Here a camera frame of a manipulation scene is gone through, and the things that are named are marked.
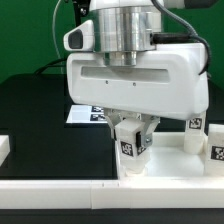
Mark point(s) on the white left obstacle rail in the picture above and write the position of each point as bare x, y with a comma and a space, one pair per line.
4, 148

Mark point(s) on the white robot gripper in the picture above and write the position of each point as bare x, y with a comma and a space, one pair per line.
166, 82

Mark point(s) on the white square table top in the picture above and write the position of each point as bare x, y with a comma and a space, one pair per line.
168, 159

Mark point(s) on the white front obstacle rail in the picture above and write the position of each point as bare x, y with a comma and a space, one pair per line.
140, 194

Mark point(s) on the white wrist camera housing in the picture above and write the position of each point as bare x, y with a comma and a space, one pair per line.
80, 38

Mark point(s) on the white obstacle rail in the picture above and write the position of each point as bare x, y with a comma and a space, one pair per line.
140, 194
4, 148

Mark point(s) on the black camera pole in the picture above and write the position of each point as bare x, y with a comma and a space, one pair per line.
81, 9

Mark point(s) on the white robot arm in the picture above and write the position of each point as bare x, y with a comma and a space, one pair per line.
124, 28

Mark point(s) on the white marker sheet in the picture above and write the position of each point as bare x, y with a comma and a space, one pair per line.
84, 114

